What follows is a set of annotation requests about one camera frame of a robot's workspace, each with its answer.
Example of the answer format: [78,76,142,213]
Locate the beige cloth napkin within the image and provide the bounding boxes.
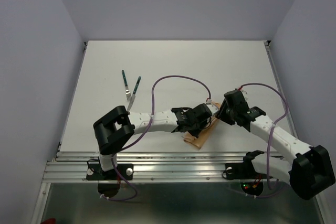
[183,104,218,150]

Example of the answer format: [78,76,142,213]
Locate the green handled knife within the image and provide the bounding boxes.
[127,76,141,111]

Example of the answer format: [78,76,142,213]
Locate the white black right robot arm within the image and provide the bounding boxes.
[216,90,335,200]

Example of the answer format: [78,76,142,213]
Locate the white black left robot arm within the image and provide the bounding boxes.
[93,103,218,179]

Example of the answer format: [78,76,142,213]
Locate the red object at bottom edge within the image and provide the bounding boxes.
[40,218,56,224]

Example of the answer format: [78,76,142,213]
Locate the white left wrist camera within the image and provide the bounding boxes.
[206,100,221,110]

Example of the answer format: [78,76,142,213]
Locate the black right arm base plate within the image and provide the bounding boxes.
[222,162,266,180]

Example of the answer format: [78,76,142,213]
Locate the green handled fork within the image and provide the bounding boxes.
[121,70,132,102]

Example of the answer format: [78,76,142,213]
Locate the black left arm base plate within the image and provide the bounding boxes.
[86,163,134,181]

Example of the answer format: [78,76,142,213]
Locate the aluminium mounting rail frame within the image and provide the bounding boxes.
[32,40,334,223]

